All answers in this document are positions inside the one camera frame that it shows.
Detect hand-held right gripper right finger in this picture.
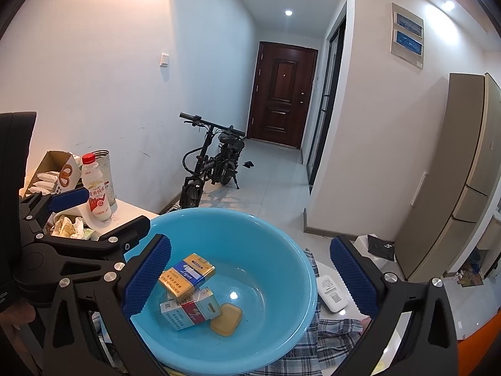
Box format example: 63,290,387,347
330,234,459,376

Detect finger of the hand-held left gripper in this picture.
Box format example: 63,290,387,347
23,215,151,283
19,187,90,239

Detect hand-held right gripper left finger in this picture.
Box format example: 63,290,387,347
41,233,173,376

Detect yellow blue cigarette pack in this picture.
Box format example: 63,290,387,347
158,253,217,302

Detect silver red cigarette pack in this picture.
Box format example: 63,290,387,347
160,287,224,332

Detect blue plastic basin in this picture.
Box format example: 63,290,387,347
124,207,318,374

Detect orange soap bar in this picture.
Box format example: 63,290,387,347
210,303,243,337

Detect person's left hand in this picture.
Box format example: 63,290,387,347
0,302,40,365

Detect white flat device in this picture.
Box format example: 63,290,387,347
316,276,350,314

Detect crumpled white wrappers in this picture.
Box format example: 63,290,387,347
49,213,96,240

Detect open cardboard box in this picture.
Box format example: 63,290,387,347
23,150,84,200

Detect red cap milk bottle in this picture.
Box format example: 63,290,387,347
81,153,114,223

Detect black pouch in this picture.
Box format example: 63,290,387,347
367,234,396,261

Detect blue plaid cloth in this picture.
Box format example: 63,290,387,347
90,248,372,376

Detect black electric bicycle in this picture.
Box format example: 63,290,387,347
179,112,246,209

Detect orange quilted chair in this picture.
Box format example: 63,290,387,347
456,309,501,376

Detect beige refrigerator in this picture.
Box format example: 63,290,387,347
393,72,501,283

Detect black framed sliding door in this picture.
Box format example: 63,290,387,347
305,2,348,186

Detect brown wooden door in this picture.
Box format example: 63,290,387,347
246,41,318,150

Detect grey wall panel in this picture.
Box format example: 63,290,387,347
390,2,425,70

